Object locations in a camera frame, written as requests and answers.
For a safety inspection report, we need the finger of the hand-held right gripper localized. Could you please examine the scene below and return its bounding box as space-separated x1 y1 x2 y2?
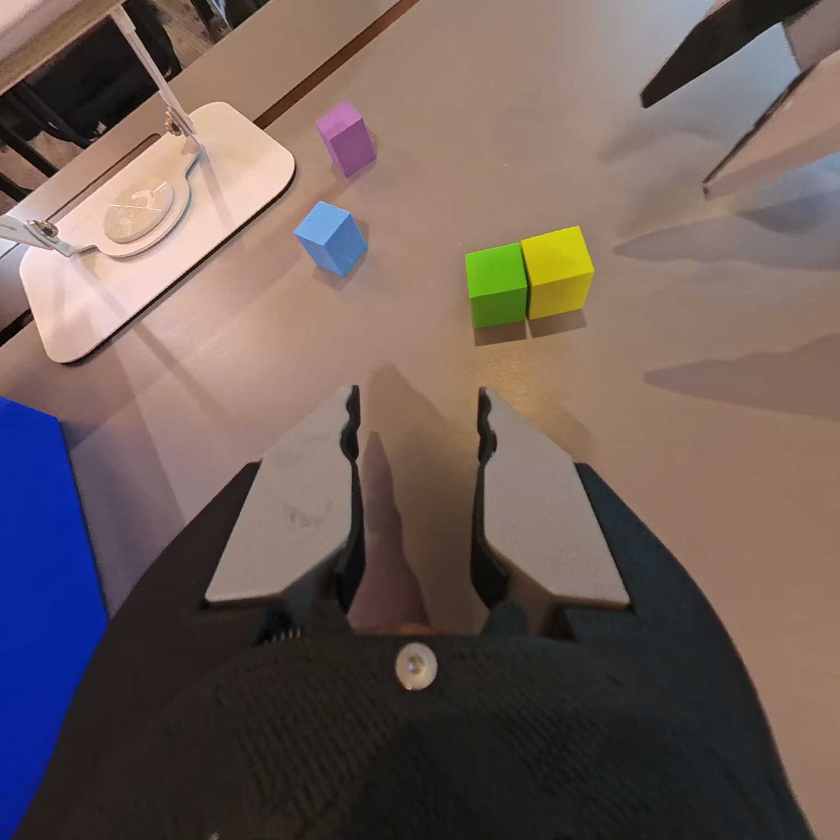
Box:
640 0 840 110
702 62 840 201

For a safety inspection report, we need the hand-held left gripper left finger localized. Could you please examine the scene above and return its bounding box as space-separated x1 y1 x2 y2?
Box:
204 385 366 623

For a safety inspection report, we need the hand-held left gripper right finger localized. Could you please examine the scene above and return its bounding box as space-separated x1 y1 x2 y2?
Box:
470 386 632 619

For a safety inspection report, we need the green foam cube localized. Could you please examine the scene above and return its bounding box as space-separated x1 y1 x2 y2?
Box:
465 243 530 329

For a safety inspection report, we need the yellow foam cube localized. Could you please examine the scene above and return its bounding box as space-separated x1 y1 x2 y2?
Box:
520 226 595 321

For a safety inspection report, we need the blue foam cube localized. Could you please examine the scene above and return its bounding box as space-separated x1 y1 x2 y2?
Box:
293 200 370 278

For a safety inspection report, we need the purple foam cube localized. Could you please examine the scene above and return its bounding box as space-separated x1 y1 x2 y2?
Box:
315 100 378 178

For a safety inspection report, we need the blue plastic bin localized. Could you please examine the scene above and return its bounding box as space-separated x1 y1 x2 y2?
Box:
0 395 109 840

